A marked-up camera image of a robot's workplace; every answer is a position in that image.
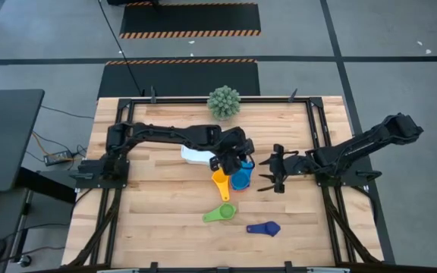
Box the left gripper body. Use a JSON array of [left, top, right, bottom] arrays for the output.
[[209, 127, 256, 171]]

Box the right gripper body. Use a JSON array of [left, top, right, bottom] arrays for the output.
[[273, 143, 313, 193]]

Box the light blue measuring cup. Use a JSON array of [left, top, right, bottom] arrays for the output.
[[229, 161, 256, 192]]

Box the yellow measuring cup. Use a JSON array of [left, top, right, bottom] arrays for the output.
[[211, 168, 231, 202]]

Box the green measuring cup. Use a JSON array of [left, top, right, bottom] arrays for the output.
[[202, 202, 237, 224]]

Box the dark blue measuring cup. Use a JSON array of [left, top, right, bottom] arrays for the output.
[[246, 221, 281, 238]]

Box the white plastic basket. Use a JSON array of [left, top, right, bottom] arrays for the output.
[[180, 146, 219, 168]]

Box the green artificial succulent plant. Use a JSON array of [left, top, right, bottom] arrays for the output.
[[206, 85, 242, 121]]

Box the black hazard-striped floor mat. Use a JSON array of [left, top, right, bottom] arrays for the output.
[[118, 2, 262, 39], [96, 58, 261, 100]]

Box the black power adapter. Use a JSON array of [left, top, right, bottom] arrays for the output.
[[43, 150, 74, 167]]

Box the black desk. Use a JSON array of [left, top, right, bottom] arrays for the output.
[[0, 89, 46, 194]]

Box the black metal table frame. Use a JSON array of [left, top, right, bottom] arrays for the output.
[[65, 95, 385, 273]]

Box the black cable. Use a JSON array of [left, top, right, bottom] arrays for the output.
[[96, 0, 146, 96]]

